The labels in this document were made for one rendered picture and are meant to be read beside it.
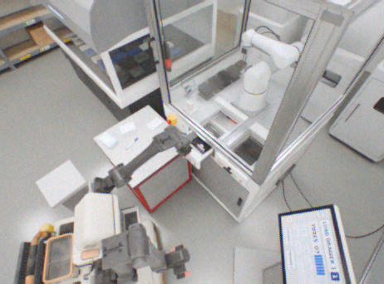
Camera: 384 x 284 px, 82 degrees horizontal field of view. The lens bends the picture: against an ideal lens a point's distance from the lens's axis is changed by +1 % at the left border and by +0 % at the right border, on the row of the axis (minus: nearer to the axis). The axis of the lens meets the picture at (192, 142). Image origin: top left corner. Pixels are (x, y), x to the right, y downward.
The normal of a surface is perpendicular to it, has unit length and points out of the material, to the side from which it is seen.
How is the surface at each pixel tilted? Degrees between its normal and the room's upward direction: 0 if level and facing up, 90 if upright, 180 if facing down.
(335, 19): 90
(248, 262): 3
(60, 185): 0
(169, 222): 0
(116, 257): 13
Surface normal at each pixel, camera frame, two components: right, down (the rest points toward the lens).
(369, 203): -0.04, -0.57
